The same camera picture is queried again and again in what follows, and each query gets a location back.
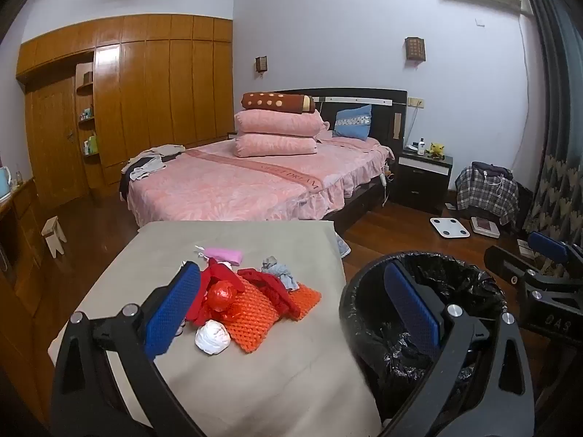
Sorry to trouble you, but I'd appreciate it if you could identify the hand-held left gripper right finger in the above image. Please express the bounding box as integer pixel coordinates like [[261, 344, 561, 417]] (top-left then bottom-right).
[[378, 259, 536, 437]]

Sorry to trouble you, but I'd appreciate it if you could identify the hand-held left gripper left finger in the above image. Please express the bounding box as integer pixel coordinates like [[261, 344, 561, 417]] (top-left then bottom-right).
[[49, 260, 208, 437]]

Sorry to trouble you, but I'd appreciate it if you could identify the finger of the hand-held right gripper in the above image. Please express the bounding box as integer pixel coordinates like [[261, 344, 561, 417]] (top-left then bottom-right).
[[484, 245, 538, 287], [528, 231, 583, 276]]

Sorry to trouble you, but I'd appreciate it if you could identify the white paper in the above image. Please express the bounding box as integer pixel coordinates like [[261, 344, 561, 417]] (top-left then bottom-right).
[[195, 320, 231, 356]]

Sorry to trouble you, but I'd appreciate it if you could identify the red cloth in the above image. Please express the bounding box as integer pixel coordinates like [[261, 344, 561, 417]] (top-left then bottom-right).
[[184, 261, 249, 326]]

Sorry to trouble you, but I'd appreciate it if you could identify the black trash bin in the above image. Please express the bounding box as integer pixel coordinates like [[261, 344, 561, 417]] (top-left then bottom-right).
[[339, 251, 508, 424]]

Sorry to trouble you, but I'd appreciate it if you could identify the orange knitted mat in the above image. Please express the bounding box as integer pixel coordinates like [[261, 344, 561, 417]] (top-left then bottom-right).
[[223, 277, 322, 353]]

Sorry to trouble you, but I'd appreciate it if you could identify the grey sock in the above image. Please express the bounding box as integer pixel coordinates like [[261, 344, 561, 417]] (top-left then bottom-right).
[[261, 256, 300, 292]]

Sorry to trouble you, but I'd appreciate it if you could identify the brown bathroom scale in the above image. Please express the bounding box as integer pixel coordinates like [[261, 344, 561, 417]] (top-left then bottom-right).
[[470, 216, 501, 239]]

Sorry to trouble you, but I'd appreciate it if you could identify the red foil ball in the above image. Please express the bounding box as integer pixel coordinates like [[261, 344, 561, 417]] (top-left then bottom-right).
[[207, 282, 240, 315]]

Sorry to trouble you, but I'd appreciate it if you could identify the white bathroom scale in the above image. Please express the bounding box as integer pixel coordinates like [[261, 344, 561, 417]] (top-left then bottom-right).
[[430, 217, 471, 238]]

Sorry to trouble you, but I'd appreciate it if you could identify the plaid bag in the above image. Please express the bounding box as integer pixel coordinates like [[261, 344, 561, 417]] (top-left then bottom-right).
[[455, 161, 520, 226]]

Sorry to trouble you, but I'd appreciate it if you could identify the pink face mask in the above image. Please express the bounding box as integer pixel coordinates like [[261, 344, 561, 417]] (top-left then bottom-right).
[[196, 246, 244, 267]]

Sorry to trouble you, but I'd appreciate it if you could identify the dark red net bag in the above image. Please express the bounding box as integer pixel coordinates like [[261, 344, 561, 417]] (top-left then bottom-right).
[[237, 268, 302, 319]]

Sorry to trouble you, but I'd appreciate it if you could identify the dark patterned curtain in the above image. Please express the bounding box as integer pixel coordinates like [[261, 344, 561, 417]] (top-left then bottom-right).
[[514, 0, 583, 274]]

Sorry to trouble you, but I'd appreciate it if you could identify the black white nightstand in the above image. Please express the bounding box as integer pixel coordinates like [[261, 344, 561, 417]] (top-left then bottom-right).
[[394, 150, 454, 214]]

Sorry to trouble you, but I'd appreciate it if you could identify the black garment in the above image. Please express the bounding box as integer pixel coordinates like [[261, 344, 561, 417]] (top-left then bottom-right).
[[119, 168, 137, 201]]

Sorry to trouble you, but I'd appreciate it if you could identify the small wooden stool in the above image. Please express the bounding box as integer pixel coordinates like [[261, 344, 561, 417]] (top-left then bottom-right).
[[41, 215, 68, 258]]

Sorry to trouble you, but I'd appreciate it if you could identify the pink bed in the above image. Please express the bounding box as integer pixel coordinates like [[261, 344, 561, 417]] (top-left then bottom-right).
[[125, 137, 395, 233]]

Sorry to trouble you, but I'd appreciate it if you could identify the white grey garment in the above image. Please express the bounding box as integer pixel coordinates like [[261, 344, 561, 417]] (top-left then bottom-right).
[[128, 155, 167, 180]]

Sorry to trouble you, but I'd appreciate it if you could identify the beige garment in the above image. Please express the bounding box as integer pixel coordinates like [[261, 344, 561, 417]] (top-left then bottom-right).
[[152, 144, 185, 162]]

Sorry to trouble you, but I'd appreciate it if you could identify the wooden sideboard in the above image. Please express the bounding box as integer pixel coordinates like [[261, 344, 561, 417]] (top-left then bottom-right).
[[0, 177, 51, 420]]

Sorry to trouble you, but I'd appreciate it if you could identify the blue cushion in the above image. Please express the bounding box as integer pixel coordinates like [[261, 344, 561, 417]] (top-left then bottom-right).
[[332, 105, 373, 141]]

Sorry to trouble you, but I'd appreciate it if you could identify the pink pillow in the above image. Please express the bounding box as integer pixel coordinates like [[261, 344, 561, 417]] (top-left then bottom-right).
[[234, 133, 318, 158], [234, 110, 324, 137]]

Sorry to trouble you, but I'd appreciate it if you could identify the wooden wardrobe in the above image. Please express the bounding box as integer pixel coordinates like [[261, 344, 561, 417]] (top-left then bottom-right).
[[16, 13, 234, 201]]

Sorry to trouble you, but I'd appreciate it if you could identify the brown dotted pillow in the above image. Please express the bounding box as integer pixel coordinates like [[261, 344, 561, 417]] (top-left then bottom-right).
[[241, 92, 317, 114]]

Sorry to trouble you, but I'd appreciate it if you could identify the white corded controller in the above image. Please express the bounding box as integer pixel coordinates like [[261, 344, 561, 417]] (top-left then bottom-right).
[[380, 161, 395, 201]]

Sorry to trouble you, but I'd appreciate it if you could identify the black bed frame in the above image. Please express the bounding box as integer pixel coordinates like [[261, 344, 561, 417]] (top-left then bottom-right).
[[275, 88, 408, 233]]

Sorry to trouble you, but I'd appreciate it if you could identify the large wooden wall lamp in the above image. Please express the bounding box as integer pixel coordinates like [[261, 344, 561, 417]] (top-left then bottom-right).
[[405, 36, 426, 62]]

